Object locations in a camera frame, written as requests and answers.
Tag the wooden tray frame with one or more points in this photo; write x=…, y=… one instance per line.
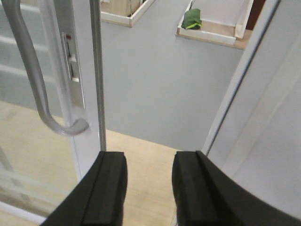
x=124, y=12
x=223, y=22

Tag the light wooden floor platform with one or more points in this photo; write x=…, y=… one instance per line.
x=38, y=170

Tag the wooden tray frame right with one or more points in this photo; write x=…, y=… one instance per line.
x=223, y=22

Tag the green cushion bag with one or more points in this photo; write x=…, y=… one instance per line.
x=192, y=19

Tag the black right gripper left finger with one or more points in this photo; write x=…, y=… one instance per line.
x=98, y=199

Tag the white sliding glass door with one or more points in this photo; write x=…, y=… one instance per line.
x=46, y=20

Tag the grey metal door handle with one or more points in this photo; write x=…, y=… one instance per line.
x=34, y=72

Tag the wooden tray frame left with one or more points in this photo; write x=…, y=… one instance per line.
x=124, y=12

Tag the white wall panel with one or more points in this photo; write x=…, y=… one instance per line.
x=259, y=143

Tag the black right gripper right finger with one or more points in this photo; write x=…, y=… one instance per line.
x=205, y=196

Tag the silver door lock plate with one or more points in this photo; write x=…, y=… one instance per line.
x=73, y=70

